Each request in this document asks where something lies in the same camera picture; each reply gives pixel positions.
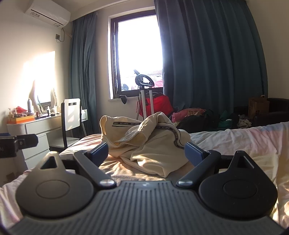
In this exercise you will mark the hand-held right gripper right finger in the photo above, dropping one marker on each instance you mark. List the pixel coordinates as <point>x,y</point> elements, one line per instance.
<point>193,154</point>

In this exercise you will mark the bed with pale sheet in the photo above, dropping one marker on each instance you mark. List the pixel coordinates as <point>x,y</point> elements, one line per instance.
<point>237,144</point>

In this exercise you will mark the garment steamer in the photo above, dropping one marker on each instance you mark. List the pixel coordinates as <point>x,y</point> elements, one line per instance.
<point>141,79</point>

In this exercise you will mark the white air conditioner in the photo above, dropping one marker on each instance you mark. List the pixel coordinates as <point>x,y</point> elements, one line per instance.
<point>47,11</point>

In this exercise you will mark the cream hoodie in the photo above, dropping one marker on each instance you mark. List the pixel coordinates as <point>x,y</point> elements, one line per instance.
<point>153,156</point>

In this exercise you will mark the green cloth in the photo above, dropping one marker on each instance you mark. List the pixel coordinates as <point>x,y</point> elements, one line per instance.
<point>228,118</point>

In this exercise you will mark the grey wall socket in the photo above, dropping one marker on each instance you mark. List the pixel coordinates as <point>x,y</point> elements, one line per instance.
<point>59,37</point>

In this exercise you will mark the small black hanging object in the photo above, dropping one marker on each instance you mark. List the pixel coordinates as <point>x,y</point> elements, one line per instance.
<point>123,99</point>

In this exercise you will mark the black cloth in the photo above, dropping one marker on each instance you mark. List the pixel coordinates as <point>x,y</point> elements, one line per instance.
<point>196,123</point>

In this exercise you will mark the brown cardboard box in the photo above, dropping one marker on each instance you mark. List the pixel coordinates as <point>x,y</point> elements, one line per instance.
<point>258,106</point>

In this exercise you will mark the orange box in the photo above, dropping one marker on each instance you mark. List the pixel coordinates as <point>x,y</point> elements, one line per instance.
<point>20,119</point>

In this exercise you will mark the wide teal curtain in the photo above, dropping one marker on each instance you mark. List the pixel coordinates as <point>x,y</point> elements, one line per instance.
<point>214,56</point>

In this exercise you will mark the red bag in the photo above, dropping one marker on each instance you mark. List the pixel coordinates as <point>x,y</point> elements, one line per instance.
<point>161,104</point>

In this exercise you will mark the white chair with dark frame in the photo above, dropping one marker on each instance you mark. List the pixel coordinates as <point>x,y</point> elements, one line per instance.
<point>71,113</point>

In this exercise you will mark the white dressing table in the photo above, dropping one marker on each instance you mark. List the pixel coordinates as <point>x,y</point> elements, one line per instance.
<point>36,128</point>

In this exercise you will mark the dark framed window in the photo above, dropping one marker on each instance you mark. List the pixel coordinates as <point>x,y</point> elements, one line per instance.
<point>135,45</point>

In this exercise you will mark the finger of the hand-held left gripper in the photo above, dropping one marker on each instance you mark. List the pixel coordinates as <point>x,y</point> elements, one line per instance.
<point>24,141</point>

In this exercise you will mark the pink cloth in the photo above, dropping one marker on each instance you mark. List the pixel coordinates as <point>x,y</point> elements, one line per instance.
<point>187,113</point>

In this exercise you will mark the grey spray bottle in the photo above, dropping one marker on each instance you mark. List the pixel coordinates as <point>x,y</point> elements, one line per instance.
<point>30,105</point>

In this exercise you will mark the narrow teal curtain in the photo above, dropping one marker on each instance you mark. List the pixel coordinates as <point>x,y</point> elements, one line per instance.
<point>83,67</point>

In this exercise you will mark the white patterned cloth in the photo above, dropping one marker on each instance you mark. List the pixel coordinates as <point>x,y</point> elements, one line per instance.
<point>245,122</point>

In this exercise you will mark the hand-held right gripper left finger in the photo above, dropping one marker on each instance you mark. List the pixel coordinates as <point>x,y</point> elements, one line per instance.
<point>100,151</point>

